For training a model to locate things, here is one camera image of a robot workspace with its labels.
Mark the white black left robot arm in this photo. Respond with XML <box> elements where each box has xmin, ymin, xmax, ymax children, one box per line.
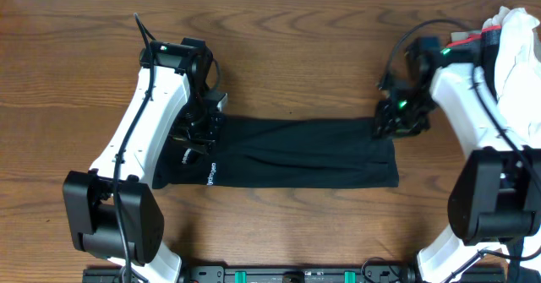
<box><xmin>63</xmin><ymin>38</ymin><xmax>227</xmax><ymax>282</ymax></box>

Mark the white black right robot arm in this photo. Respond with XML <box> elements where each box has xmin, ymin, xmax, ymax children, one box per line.
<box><xmin>374</xmin><ymin>40</ymin><xmax>540</xmax><ymax>282</ymax></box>

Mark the white crumpled garment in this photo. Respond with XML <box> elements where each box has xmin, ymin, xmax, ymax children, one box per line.
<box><xmin>483</xmin><ymin>7</ymin><xmax>540</xmax><ymax>149</ymax></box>

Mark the black t-shirt white logo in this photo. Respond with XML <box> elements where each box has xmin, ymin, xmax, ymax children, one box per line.
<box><xmin>152</xmin><ymin>117</ymin><xmax>399</xmax><ymax>189</ymax></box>

